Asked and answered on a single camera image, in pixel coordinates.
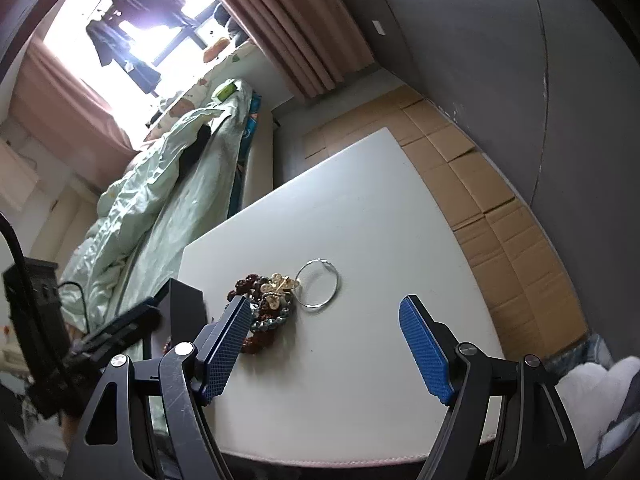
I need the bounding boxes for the black jewelry box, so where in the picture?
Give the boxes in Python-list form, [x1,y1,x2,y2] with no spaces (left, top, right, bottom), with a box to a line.
[151,278,207,358]

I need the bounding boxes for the brown rudraksha bead bracelet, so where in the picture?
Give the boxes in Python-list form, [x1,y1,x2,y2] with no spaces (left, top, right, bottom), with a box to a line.
[226,272,296,356]

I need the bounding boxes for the silver chain jewelry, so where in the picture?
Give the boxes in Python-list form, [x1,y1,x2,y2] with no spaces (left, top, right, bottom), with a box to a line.
[250,292,295,333]

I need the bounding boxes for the gold butterfly brooch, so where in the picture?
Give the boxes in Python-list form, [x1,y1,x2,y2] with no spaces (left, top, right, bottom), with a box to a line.
[259,273,299,311]

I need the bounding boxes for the flattened cardboard on floor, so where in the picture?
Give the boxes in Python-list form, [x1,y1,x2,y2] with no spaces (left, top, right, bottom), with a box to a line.
[303,86,588,359]

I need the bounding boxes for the light green duvet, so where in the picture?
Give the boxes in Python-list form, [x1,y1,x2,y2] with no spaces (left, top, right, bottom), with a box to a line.
[58,90,252,321]

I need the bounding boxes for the bed with green sheet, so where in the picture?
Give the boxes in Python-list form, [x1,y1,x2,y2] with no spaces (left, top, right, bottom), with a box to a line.
[54,78,276,340]

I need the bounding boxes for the beige hanging cloth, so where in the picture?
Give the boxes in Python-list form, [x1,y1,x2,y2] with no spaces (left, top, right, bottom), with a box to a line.
[0,140,39,210]

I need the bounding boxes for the black garment on bed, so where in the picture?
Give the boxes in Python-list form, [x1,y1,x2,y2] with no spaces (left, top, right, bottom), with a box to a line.
[176,125,212,184]

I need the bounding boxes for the pink left curtain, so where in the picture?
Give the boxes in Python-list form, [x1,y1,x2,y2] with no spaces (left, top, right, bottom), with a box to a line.
[10,37,136,190]

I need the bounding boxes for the pink curtain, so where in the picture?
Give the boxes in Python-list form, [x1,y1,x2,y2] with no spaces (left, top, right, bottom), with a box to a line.
[221,0,374,101]
[10,37,136,190]

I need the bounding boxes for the green tissue box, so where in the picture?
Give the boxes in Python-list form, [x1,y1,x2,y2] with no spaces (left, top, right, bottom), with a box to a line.
[215,82,238,102]

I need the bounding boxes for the patterned window seat cushion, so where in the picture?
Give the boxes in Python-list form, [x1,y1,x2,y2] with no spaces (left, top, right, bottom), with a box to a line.
[144,40,257,142]

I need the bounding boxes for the orange plush toy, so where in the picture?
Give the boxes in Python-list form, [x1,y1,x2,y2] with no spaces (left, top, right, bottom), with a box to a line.
[203,37,230,63]

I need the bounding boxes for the dark pillows on sill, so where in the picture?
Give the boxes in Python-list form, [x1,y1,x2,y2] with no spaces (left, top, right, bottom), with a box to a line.
[213,2,250,47]

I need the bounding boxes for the pink right curtain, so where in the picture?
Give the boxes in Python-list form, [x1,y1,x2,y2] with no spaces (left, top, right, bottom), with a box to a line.
[221,0,374,101]

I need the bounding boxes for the dark hanging clothes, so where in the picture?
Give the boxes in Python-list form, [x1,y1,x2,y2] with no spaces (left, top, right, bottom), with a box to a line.
[86,0,204,96]

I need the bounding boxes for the silver bangle ring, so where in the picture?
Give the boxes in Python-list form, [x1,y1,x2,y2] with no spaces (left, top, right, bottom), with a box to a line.
[294,257,342,313]

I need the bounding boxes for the white wall socket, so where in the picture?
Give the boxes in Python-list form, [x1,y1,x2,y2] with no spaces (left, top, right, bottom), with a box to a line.
[372,20,386,36]

